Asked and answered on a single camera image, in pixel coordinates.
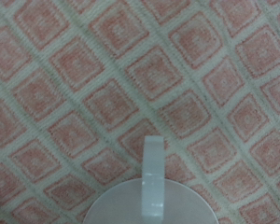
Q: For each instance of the pink checkered towel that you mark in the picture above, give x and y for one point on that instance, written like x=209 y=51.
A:
x=84 y=77

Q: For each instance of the white plastic mug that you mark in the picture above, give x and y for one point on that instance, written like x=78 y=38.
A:
x=121 y=205

